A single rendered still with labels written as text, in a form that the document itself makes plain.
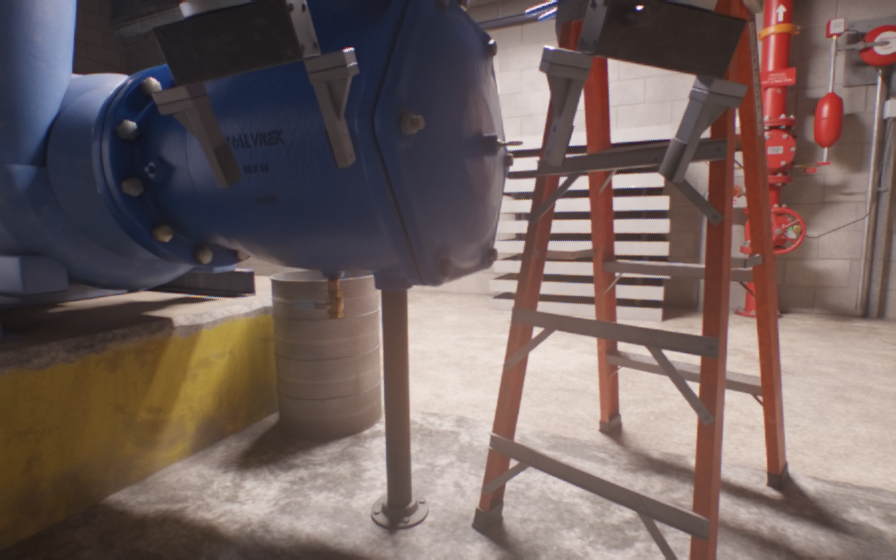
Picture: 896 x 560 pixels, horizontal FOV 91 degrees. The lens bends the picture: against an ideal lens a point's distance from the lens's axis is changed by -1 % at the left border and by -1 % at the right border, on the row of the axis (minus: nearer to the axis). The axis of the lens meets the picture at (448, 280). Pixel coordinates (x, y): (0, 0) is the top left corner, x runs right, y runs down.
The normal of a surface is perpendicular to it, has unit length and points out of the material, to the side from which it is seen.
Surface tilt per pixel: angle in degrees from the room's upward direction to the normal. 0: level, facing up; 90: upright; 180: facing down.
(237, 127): 85
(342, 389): 90
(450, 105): 87
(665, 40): 113
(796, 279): 90
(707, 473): 79
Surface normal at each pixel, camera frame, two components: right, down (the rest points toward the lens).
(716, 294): -0.69, -0.09
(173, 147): -0.51, 0.04
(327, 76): -0.11, 0.51
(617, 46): 0.11, 0.51
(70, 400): 0.91, 0.04
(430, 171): 0.76, 0.17
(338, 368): 0.43, 0.11
